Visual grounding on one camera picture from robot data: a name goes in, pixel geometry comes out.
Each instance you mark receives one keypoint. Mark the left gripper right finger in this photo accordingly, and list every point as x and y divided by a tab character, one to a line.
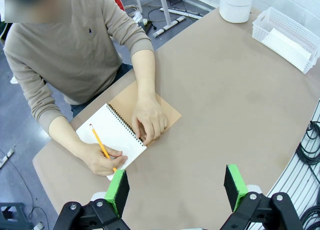
236	187

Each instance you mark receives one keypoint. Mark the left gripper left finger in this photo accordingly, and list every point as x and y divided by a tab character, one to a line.
117	190

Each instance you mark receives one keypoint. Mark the yellow pencil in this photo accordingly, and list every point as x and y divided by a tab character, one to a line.
98	140

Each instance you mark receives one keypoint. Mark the spiral notebook with brown cover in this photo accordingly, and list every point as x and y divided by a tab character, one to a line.
110	130

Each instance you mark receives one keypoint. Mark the person's right forearm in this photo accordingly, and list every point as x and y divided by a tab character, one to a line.
67	135

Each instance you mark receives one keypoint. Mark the person's left forearm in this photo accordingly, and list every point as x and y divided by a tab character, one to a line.
145	75

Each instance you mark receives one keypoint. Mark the person's right hand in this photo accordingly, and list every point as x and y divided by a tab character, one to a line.
100	162

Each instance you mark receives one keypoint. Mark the person's left hand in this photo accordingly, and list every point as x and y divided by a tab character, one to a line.
148	117

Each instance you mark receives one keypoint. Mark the black metal stand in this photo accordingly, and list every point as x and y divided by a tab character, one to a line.
12	215

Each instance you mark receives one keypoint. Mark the white desk leg with foot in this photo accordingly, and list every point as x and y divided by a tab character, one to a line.
167	13
7	156

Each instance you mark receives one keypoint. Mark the person in beige sweater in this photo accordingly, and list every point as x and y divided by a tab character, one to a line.
62	53

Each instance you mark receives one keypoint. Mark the white perforated plastic basket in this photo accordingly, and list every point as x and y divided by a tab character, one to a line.
282	23

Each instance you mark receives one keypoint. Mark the white round lidded bin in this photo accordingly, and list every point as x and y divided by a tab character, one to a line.
235	8

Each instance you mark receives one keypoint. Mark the white power strip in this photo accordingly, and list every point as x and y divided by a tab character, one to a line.
180	12

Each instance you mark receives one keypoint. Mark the white ribbed rail frame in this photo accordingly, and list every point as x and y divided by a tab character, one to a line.
295	180

